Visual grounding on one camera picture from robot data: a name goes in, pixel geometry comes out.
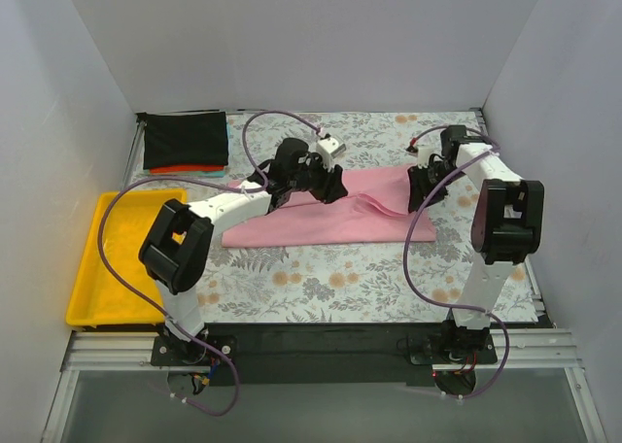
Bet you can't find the pink t shirt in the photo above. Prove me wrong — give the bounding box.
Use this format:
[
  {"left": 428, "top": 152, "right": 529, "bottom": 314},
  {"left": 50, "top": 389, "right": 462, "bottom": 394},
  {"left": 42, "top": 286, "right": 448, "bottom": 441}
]
[{"left": 222, "top": 165, "right": 413, "bottom": 249}]

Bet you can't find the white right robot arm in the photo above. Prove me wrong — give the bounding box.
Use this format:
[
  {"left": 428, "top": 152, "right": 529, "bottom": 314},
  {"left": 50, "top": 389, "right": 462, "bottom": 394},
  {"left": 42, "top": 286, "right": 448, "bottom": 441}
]
[{"left": 405, "top": 125, "right": 544, "bottom": 365}]

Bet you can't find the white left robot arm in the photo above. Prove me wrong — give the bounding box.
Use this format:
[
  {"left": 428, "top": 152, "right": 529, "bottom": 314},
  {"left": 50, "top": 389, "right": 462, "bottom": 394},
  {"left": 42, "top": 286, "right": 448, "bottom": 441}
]
[{"left": 139, "top": 135, "right": 348, "bottom": 365}]

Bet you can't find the floral patterned table mat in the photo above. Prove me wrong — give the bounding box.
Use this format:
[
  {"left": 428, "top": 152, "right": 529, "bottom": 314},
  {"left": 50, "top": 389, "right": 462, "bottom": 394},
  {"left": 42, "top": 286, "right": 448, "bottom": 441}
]
[{"left": 197, "top": 112, "right": 481, "bottom": 323}]

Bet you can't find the black folded t shirt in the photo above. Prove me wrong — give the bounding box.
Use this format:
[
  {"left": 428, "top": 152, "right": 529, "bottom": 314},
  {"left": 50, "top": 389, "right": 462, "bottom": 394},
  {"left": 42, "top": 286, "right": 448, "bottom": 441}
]
[{"left": 137, "top": 112, "right": 229, "bottom": 170}]

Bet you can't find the red folded t shirt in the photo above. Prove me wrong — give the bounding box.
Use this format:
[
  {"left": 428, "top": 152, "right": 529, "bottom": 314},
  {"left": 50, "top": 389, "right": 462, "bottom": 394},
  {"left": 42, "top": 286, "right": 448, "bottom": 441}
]
[{"left": 149, "top": 164, "right": 225, "bottom": 175}]

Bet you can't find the yellow plastic tray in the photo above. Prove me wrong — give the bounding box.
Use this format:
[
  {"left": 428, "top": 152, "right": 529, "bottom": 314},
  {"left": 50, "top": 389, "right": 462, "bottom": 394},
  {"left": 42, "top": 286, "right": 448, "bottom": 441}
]
[{"left": 64, "top": 187, "right": 190, "bottom": 328}]

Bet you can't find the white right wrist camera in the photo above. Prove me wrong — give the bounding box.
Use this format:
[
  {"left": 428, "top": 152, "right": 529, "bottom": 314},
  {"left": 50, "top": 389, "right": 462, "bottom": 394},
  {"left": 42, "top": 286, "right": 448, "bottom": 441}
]
[{"left": 406, "top": 144, "right": 441, "bottom": 169}]

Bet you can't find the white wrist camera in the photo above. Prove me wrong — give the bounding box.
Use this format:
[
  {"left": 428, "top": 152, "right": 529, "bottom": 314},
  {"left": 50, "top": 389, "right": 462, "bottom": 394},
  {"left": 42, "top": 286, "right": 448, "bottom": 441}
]
[
  {"left": 406, "top": 144, "right": 441, "bottom": 169},
  {"left": 315, "top": 135, "right": 346, "bottom": 170}
]

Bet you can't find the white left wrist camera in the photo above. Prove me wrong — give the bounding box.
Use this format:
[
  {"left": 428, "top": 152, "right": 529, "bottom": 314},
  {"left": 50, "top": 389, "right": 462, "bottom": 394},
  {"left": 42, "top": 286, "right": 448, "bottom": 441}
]
[{"left": 315, "top": 135, "right": 346, "bottom": 170}]

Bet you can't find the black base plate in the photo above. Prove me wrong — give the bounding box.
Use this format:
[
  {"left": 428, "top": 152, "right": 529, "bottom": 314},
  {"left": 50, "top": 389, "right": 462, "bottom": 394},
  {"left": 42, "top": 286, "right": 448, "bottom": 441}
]
[{"left": 151, "top": 323, "right": 501, "bottom": 387}]

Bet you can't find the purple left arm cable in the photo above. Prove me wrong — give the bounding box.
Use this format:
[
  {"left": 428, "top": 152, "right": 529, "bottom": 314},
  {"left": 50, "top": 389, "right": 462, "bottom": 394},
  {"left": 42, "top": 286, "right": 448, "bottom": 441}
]
[{"left": 98, "top": 109, "right": 327, "bottom": 417}]

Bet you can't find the aluminium frame rail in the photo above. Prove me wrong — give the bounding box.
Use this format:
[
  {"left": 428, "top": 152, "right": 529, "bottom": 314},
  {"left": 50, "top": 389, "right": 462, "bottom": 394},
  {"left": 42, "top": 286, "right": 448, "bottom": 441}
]
[{"left": 40, "top": 327, "right": 171, "bottom": 443}]

